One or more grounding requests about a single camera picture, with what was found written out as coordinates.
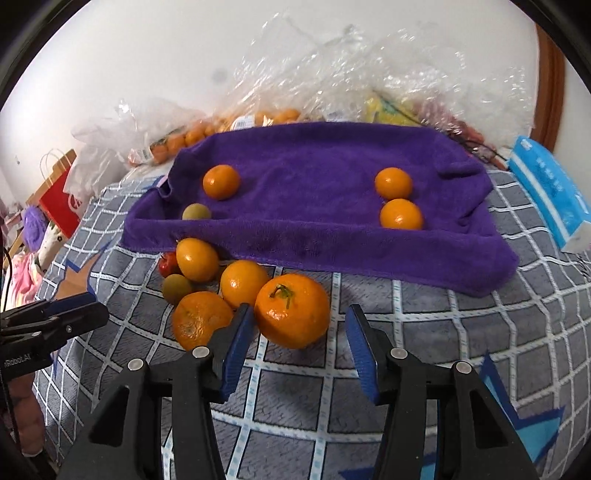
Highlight crumpled translucent plastic bag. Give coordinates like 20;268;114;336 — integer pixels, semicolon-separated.
71;97;222;167

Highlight small green-brown fruit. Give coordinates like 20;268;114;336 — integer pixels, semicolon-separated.
161;274;193;305
182;203;212;222

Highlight white plastic bag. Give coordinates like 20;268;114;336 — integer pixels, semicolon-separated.
62;129;130;204

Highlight bagged small red fruits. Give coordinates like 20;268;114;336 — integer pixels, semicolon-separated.
416;99;485;141

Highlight large orange mandarin green stem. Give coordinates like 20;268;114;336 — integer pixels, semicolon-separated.
254;273;331;350

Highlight purple towel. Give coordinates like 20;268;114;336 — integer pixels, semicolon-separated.
121;121;519;297

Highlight grey checked blanket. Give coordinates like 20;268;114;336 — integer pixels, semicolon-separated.
32;168;591;480

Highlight brown wooden door frame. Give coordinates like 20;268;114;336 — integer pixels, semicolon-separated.
529;23;566;153

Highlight purple cloth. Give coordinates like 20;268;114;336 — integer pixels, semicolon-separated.
21;205;51;250

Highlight yellow-orange mango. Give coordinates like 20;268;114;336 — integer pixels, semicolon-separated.
176;237;220;283

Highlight labelled bag of mandarins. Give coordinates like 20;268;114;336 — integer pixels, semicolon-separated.
212;105;305;134

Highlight red paper bag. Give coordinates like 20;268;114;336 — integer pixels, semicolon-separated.
38;148;81;238

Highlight rough-skinned orange mandarin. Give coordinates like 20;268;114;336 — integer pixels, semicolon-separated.
172;291;235;352

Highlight large clear plastic bag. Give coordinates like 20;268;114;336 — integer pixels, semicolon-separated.
231;14;532;139

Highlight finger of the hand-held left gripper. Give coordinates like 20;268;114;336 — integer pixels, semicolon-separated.
0;302;110;352
0;292;99;326

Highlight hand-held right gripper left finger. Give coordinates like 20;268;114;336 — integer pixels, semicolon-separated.
55;302;257;480

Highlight blue tissue box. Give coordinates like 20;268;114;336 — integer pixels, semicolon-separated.
508;135;591;254

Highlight thin black cable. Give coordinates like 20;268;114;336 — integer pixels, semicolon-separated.
455;134;509;167

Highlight person's left hand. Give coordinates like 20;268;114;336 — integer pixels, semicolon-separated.
8;375;48;457

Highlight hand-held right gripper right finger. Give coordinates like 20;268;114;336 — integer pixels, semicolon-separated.
344;302;541;480

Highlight pink cloth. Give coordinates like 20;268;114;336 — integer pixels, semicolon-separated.
9;251;44;305

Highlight white floral cloth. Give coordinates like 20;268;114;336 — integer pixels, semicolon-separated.
34;224;70;278

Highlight small red fruit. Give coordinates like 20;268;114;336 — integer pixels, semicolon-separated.
158;253;181;278

